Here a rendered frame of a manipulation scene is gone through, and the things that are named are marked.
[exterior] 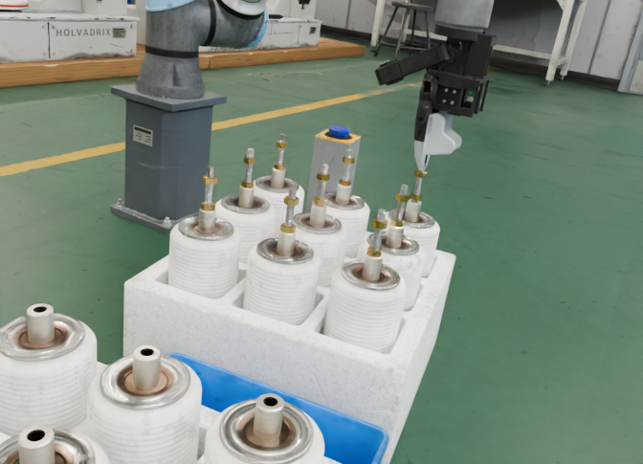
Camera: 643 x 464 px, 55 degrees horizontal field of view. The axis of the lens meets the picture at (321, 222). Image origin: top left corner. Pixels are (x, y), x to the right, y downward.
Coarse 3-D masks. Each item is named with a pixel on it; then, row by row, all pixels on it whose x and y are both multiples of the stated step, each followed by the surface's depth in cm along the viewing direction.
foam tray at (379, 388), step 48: (144, 288) 82; (240, 288) 85; (432, 288) 93; (144, 336) 84; (192, 336) 81; (240, 336) 78; (288, 336) 76; (432, 336) 101; (288, 384) 78; (336, 384) 76; (384, 384) 73
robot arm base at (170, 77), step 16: (144, 64) 135; (160, 64) 133; (176, 64) 133; (192, 64) 136; (144, 80) 134; (160, 80) 133; (176, 80) 134; (192, 80) 136; (160, 96) 134; (176, 96) 134; (192, 96) 136
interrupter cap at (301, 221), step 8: (296, 216) 92; (304, 216) 93; (328, 216) 94; (296, 224) 90; (304, 224) 90; (328, 224) 92; (336, 224) 92; (312, 232) 88; (320, 232) 88; (328, 232) 89
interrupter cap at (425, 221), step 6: (390, 210) 100; (390, 216) 98; (402, 216) 99; (420, 216) 100; (426, 216) 100; (408, 222) 96; (414, 222) 98; (420, 222) 98; (426, 222) 98; (432, 222) 98; (414, 228) 95; (420, 228) 96; (426, 228) 96
